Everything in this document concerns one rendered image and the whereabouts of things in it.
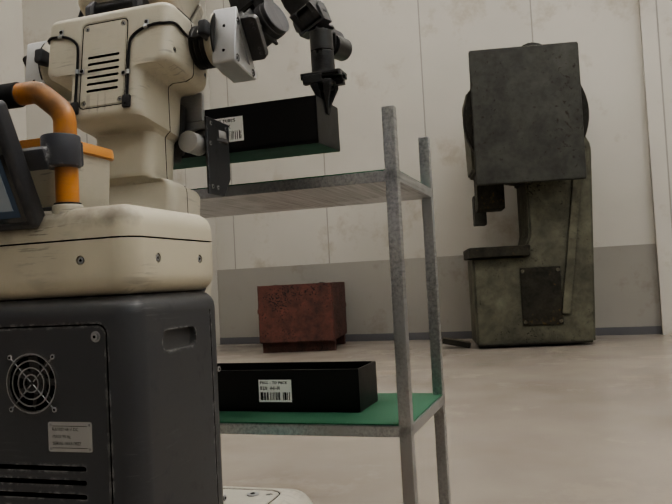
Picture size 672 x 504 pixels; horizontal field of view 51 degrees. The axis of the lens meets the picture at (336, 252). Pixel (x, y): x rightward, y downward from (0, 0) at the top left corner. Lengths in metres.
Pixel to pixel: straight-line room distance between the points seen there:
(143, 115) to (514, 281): 5.56
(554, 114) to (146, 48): 5.43
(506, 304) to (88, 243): 5.87
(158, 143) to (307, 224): 6.90
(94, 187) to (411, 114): 7.06
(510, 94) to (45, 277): 5.79
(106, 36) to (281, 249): 7.05
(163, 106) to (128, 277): 0.56
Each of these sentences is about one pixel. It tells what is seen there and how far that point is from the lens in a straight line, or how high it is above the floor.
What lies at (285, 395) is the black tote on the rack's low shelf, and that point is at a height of 0.39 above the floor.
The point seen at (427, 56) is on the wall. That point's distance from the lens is 8.24.
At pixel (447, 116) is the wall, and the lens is 8.04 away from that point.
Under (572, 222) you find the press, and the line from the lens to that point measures 6.78.
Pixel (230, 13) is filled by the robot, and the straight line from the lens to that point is 1.45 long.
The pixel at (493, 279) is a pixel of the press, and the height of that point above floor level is 0.63.
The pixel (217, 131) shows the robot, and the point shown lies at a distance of 1.55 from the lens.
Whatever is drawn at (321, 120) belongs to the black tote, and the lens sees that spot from 1.72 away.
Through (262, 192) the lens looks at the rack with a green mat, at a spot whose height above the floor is 0.92.
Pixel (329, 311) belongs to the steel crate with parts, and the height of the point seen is 0.39.
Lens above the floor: 0.69
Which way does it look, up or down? 2 degrees up
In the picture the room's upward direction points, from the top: 3 degrees counter-clockwise
